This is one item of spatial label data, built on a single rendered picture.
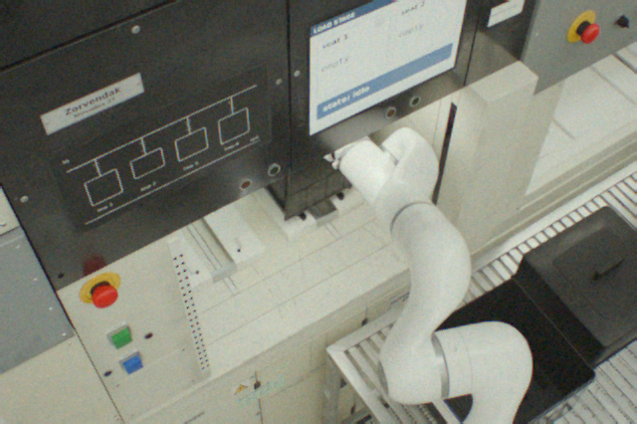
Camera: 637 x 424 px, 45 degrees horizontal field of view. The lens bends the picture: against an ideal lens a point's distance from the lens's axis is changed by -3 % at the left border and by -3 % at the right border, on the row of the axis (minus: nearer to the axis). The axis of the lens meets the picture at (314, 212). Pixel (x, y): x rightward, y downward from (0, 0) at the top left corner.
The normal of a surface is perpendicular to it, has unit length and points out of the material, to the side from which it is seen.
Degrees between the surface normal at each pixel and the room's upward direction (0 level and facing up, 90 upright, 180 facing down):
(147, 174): 90
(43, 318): 90
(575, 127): 0
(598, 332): 0
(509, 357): 24
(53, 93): 90
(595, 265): 0
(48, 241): 90
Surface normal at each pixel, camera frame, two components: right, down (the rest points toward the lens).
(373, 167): -0.31, -0.39
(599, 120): 0.01, -0.59
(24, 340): 0.55, 0.68
